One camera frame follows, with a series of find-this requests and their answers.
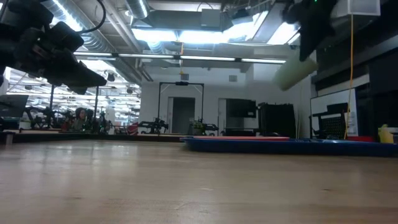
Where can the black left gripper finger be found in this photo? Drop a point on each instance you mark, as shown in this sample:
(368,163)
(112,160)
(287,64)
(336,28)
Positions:
(79,90)
(84,76)

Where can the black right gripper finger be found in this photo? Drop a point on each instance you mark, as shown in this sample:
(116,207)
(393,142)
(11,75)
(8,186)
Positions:
(308,46)

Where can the pale green cup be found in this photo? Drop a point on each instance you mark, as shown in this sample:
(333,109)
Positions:
(293,74)

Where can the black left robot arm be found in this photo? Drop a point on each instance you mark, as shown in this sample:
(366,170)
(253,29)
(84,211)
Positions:
(21,11)

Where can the blue plastic tray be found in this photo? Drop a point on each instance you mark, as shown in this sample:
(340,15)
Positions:
(280,147)

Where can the person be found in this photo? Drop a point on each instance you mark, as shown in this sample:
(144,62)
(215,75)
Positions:
(80,119)

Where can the whiteboard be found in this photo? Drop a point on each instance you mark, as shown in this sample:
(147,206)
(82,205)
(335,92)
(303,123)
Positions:
(326,99)

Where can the dark computer monitor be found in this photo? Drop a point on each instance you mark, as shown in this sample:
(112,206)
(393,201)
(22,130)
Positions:
(12,107)

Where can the black cabinet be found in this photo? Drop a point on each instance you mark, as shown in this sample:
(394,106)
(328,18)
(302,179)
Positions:
(276,119)

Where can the black pegboard cart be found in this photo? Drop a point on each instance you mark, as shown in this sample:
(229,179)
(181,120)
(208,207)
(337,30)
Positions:
(332,124)

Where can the long LED light bar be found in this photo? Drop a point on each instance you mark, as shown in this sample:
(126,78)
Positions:
(174,56)

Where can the ceiling air unit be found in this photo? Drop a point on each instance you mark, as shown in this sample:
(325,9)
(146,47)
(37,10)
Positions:
(212,19)

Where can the red bin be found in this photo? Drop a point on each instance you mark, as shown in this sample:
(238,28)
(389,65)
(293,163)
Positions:
(360,139)

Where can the grey doorway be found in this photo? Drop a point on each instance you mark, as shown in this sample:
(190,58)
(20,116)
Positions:
(183,115)

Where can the yellow bottle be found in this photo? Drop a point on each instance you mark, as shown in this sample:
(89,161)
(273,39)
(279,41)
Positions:
(385,134)

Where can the wide black metal frame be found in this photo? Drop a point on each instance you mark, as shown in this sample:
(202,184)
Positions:
(51,102)

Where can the silver air duct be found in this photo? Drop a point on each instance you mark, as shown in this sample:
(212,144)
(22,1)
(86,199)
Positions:
(96,40)

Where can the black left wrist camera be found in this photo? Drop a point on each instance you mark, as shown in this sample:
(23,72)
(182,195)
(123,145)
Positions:
(63,36)

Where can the square wall vent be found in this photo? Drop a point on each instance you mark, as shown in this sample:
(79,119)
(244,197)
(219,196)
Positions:
(233,78)

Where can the dark wall screen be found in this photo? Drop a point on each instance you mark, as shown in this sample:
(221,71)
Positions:
(241,108)

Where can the black metal frame stand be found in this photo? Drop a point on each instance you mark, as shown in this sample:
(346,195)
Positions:
(182,83)

